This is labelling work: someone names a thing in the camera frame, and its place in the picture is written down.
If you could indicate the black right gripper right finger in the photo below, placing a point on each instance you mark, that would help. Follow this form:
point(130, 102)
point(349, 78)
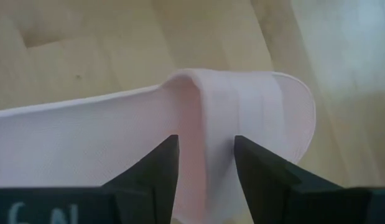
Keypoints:
point(279, 196)

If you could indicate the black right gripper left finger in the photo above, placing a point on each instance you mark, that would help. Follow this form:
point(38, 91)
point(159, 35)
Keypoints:
point(142, 199)

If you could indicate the pink rubber slide sandal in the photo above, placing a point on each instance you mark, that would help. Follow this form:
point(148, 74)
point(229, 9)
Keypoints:
point(123, 137)

